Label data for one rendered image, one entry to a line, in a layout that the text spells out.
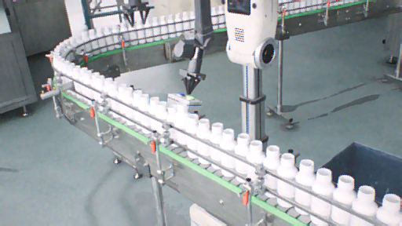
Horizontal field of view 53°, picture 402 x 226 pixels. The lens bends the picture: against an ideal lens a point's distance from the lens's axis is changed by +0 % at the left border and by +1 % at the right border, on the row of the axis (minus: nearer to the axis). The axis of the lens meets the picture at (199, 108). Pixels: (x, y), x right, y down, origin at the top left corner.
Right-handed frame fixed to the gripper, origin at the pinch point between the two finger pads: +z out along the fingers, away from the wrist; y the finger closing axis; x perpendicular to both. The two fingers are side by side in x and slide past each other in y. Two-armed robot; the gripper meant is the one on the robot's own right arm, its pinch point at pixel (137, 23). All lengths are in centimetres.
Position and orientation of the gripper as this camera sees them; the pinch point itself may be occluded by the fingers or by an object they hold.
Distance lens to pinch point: 182.7
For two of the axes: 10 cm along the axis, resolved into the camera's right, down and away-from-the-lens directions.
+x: 6.8, 2.8, -6.8
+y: -7.3, 3.4, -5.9
